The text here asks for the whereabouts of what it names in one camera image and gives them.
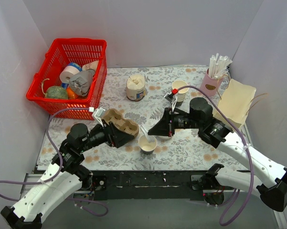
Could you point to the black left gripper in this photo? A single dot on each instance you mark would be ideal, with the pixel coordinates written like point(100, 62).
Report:
point(109, 134)

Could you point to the red plastic basket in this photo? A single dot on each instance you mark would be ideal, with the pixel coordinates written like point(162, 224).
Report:
point(65, 58)

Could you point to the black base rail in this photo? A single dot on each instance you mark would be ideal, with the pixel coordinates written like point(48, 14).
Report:
point(143, 184)

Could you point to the stack of white lids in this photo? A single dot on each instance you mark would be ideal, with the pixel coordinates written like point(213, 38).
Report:
point(164, 137)

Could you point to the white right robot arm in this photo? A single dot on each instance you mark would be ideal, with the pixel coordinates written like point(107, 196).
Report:
point(269, 181)

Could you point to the pink straw holder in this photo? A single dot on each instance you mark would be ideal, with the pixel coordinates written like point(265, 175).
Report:
point(210, 85)

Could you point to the beige floral pouch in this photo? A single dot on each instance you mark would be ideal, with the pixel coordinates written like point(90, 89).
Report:
point(90, 66)

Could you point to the napkin pack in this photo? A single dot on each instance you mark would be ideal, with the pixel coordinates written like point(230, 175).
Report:
point(135, 87)

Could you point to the floral patterned table mat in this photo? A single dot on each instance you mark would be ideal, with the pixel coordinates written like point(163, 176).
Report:
point(184, 151)

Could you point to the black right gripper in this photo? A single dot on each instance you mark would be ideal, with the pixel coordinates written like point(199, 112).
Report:
point(169, 121)

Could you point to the orange fruit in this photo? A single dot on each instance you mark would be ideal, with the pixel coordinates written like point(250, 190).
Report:
point(71, 94)

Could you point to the white cup lid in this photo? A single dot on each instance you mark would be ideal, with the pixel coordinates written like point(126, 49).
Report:
point(145, 132)

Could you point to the kraft paper bag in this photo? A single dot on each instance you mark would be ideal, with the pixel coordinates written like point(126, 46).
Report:
point(236, 101)

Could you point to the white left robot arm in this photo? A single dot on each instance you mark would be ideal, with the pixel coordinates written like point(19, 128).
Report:
point(66, 174)

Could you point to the green twine ball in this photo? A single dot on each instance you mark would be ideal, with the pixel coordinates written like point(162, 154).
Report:
point(56, 92)

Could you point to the brown pulp cup carrier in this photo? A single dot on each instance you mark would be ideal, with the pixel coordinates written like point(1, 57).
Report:
point(125, 125)

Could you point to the white tape roll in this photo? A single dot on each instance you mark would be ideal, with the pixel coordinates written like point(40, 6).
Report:
point(67, 73)

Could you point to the black paper coffee cup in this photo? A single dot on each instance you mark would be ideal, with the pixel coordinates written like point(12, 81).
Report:
point(147, 147)

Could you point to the grey crumpled cloth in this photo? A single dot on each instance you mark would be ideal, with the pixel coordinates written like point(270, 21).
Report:
point(80, 83)

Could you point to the stack of paper cups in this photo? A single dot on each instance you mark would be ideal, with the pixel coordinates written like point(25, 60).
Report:
point(181, 95)

